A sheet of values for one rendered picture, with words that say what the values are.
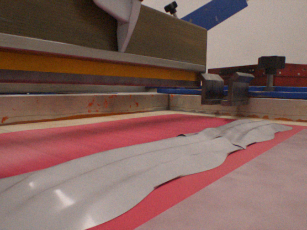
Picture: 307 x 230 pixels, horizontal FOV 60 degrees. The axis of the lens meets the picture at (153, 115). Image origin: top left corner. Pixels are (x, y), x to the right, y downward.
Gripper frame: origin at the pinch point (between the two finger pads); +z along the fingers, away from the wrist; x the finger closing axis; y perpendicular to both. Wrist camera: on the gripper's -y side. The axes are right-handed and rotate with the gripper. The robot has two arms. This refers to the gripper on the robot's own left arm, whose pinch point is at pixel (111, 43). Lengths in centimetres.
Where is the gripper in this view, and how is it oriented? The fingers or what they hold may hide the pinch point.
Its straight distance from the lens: 32.1
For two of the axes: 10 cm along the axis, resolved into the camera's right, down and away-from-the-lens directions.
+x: 7.8, 0.8, -6.2
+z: -0.2, 9.9, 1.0
